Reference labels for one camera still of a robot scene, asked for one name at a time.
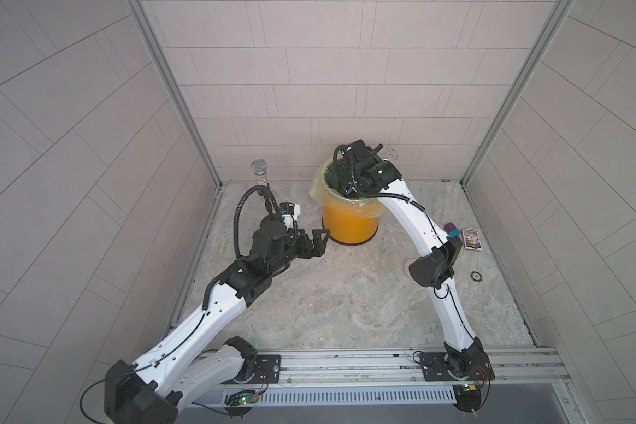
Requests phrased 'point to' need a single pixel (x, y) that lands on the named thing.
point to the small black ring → (473, 275)
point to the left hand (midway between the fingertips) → (322, 230)
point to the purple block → (449, 227)
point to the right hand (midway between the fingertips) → (381, 151)
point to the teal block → (454, 232)
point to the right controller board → (468, 397)
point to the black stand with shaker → (259, 168)
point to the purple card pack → (472, 239)
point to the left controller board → (240, 403)
